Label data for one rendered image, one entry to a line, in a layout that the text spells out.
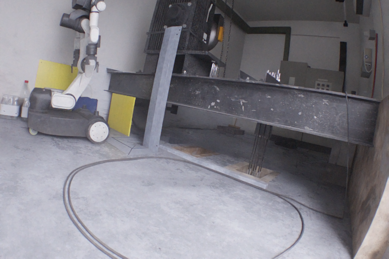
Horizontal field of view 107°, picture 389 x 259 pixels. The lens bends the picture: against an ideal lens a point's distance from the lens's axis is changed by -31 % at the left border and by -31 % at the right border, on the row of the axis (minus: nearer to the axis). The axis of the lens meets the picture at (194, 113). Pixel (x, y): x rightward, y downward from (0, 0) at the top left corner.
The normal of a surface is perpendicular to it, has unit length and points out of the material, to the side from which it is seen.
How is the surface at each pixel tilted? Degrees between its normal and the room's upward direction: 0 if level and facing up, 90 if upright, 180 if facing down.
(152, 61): 90
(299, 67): 90
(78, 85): 90
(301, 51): 90
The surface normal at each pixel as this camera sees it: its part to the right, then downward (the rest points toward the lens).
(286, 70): -0.63, -0.09
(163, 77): -0.44, -0.04
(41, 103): 0.72, 0.17
